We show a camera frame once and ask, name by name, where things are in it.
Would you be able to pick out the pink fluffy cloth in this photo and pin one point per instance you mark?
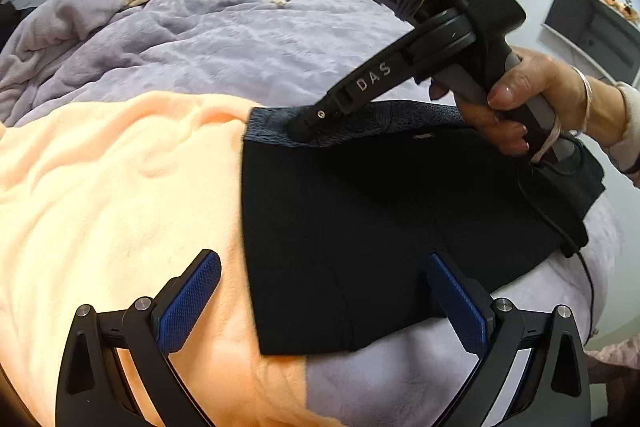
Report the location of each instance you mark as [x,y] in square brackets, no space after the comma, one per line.
[607,364]

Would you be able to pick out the lavender fleece bed blanket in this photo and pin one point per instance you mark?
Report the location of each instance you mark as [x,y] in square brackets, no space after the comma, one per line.
[225,47]

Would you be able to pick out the person's right hand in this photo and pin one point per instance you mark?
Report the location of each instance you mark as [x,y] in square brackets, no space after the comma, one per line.
[545,77]

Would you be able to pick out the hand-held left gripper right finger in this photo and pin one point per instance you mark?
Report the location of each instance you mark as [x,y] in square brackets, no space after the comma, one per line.
[457,307]

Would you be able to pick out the person's right forearm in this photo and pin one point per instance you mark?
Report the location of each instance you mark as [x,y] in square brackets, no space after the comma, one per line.
[620,122]

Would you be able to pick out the black pants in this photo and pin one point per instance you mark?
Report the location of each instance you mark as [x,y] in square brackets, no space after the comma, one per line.
[350,217]

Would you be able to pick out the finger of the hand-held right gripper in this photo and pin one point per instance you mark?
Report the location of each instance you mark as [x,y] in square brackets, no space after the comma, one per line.
[350,89]

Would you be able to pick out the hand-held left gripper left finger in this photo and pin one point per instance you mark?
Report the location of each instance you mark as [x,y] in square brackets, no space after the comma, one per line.
[192,302]

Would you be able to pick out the orange fleece blanket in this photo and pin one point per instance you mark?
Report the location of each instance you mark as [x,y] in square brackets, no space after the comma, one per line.
[125,187]

